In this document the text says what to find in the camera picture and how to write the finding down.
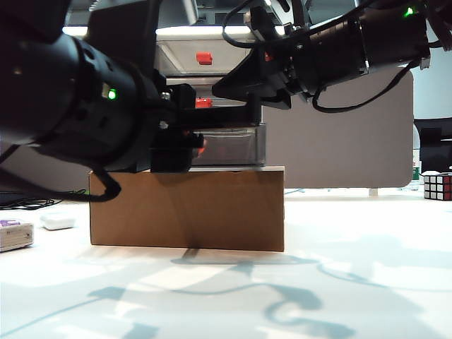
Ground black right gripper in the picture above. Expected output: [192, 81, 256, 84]
[211, 37, 302, 110]

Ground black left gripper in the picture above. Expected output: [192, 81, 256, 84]
[149, 83, 263, 174]

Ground smoky drawer with red handle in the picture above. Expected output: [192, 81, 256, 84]
[191, 122, 268, 167]
[156, 40, 254, 76]
[165, 77, 263, 111]

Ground purple print napkin pack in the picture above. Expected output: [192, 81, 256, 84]
[0, 218, 35, 253]

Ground white ceiling light strip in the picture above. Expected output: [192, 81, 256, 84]
[62, 24, 256, 40]

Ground brown cardboard box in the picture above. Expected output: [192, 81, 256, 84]
[88, 166, 286, 253]

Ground grey partition with rounded corner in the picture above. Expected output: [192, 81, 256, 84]
[262, 65, 415, 189]

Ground grey straight partition panel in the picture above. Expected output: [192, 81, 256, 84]
[0, 143, 91, 194]

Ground white earbuds case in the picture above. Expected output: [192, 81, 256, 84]
[39, 211, 77, 232]

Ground Rubik's cube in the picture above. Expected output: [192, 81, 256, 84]
[422, 172, 452, 203]

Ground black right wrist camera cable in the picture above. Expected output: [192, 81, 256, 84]
[221, 0, 295, 49]

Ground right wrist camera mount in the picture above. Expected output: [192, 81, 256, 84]
[244, 6, 283, 40]

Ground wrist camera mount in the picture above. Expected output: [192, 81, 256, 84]
[87, 0, 159, 77]
[244, 6, 283, 40]

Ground white drawer cabinet frame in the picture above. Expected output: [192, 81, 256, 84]
[154, 25, 268, 170]

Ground black right arm loop cable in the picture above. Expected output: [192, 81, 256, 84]
[311, 59, 422, 114]

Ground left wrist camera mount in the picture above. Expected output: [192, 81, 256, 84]
[87, 0, 159, 77]

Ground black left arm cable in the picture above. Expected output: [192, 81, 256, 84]
[0, 143, 123, 203]

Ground thin black table cables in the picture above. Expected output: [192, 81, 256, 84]
[0, 189, 88, 211]

